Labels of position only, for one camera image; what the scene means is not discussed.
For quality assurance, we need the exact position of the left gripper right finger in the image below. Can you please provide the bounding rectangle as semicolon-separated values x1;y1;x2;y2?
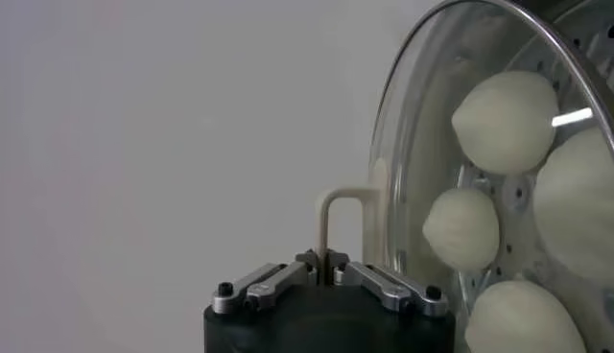
327;247;451;318

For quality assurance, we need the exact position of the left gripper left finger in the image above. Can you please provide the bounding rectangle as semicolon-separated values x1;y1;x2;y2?
210;247;327;317

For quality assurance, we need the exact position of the round glass pot lid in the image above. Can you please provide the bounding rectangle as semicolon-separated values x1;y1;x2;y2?
314;0;614;353

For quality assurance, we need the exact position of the perforated stainless steel steamer basket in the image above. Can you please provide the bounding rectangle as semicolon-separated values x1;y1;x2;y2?
378;0;614;353

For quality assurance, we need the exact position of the white steamed baozi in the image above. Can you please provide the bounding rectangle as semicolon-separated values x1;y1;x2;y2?
532;127;614;284
463;280;589;353
450;70;560;177
421;187;501;272

